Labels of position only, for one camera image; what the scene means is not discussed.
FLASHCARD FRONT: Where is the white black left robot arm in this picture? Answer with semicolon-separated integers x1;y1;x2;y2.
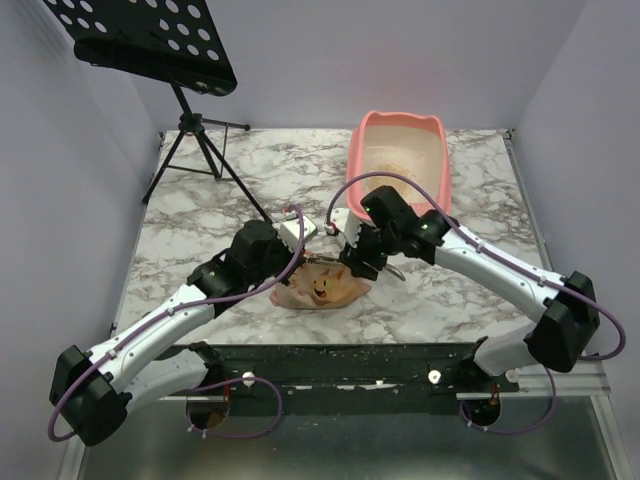
47;211;317;446

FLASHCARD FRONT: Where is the black perforated music stand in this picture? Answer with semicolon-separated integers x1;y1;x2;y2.
45;0;270;220

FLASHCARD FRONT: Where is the silver metal scoop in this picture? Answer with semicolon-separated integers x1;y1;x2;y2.
305;254;406;282

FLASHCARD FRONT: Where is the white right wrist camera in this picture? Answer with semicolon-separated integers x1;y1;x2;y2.
324;208;363;248

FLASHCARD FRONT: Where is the pink plastic litter box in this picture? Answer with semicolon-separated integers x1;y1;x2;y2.
346;111;452;213

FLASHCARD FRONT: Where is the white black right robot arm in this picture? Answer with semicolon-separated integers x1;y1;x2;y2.
326;185;600;392

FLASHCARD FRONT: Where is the beige cat litter bag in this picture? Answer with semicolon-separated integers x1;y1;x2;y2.
269;255;371;310

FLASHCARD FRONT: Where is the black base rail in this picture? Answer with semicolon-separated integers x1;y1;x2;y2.
203;343;519;416

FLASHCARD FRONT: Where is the tan cat litter pile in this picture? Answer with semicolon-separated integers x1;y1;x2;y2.
362;161;424;203

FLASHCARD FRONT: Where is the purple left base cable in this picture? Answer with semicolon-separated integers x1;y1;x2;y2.
187;377;284;441

